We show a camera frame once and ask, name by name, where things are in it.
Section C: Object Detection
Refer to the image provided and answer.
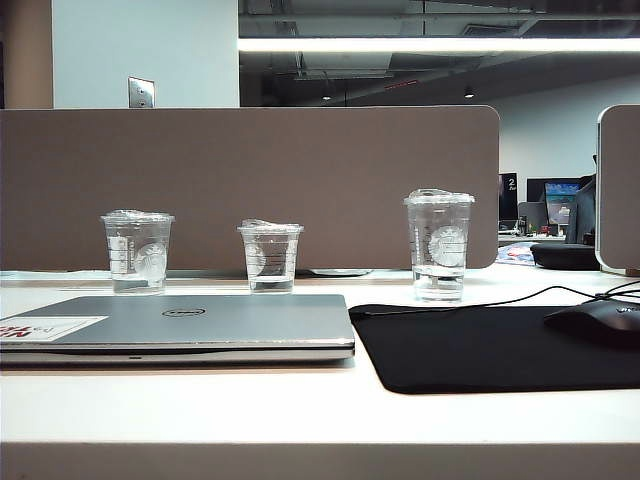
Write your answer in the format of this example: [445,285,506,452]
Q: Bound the black mouse pad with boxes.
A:
[347,303,640,396]

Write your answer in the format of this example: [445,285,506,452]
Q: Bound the black sign with numeral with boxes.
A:
[498,172,518,221]

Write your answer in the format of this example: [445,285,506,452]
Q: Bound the thin black desk cable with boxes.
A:
[597,279,640,304]

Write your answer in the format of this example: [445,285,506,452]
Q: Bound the white red laptop sticker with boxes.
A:
[0,314,110,343]

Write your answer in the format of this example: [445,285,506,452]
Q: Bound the wide brown desk divider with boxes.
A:
[0,104,501,273]

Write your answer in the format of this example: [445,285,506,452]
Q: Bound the metal wall switch plate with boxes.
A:
[127,75,156,109]

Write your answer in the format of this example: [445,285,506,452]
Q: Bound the black round cushion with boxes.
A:
[529,241,601,272]

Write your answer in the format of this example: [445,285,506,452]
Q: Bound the grey background office partition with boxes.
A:
[517,201,549,232]

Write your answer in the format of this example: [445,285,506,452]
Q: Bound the grey divider foot bracket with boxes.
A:
[307,268,375,278]

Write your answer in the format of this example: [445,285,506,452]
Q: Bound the black computer mouse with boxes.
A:
[543,301,640,346]

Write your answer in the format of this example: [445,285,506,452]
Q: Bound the silver closed laptop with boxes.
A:
[0,293,357,370]

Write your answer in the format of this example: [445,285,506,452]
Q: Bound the black mouse cable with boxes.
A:
[360,285,609,317]

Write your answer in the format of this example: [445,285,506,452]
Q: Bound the long linear ceiling light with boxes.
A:
[237,36,640,53]

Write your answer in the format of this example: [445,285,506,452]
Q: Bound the small clear plastic cup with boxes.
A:
[236,218,306,293]

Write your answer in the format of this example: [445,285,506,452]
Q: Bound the white-edged brown desk divider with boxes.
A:
[595,103,640,276]

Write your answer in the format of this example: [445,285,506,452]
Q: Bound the pale blue paper sheet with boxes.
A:
[0,268,114,281]

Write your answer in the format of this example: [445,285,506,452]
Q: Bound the colourful printed sheet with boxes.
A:
[497,242,539,266]

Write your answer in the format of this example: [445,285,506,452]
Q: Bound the medium clear plastic cup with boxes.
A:
[99,208,177,296]

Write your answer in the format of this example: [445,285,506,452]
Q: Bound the monitor with blue screen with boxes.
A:
[543,180,582,226]

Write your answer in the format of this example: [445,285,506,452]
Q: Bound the tall clear plastic cup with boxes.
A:
[403,188,476,305]

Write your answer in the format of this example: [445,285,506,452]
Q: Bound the dark grey office chair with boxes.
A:
[564,174,599,245]

